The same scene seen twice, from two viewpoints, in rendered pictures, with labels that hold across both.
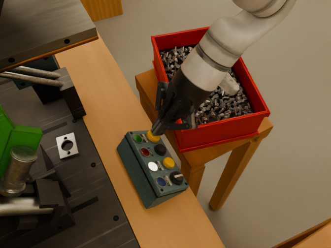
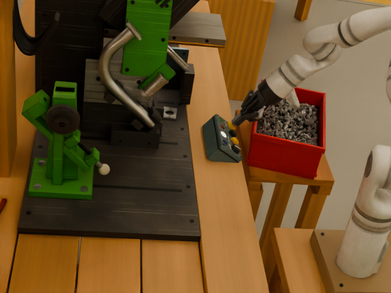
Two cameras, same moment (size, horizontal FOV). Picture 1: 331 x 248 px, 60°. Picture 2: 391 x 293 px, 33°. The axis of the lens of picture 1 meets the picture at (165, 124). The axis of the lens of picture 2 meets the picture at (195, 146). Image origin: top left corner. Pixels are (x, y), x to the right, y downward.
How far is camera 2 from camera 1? 1.34 m
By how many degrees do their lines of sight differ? 24
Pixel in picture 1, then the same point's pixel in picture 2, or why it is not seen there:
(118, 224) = (185, 158)
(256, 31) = (313, 66)
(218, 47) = (288, 67)
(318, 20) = not seen: outside the picture
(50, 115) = (164, 95)
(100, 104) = (202, 103)
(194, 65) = (273, 75)
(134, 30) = not seen: hidden behind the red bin
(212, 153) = (272, 174)
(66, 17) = (211, 30)
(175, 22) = not seen: hidden behind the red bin
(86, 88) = (196, 91)
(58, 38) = (203, 37)
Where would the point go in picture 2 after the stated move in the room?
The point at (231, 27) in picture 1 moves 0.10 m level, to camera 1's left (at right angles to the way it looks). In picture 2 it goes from (298, 59) to (263, 47)
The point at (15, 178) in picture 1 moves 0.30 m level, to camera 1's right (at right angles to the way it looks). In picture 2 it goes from (153, 87) to (259, 125)
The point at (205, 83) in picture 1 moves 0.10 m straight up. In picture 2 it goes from (276, 88) to (284, 56)
